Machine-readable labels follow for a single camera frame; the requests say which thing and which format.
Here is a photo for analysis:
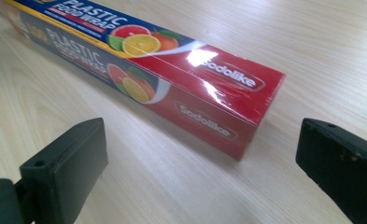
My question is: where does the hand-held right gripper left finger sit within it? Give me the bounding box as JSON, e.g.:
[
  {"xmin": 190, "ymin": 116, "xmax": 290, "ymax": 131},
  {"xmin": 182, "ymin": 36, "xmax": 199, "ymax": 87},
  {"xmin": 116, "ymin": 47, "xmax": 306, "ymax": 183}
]
[{"xmin": 19, "ymin": 117, "xmax": 109, "ymax": 224}]

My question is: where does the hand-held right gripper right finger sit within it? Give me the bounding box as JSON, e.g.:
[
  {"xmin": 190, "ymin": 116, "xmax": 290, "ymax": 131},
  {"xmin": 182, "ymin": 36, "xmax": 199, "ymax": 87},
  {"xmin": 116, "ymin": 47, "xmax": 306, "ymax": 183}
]
[{"xmin": 295, "ymin": 118, "xmax": 367, "ymax": 224}]

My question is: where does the red and blue food wrap box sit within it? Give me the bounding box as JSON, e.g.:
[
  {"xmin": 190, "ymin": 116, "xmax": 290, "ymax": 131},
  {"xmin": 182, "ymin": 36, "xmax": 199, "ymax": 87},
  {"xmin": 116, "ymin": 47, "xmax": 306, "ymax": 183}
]
[{"xmin": 0, "ymin": 0, "xmax": 287, "ymax": 161}]

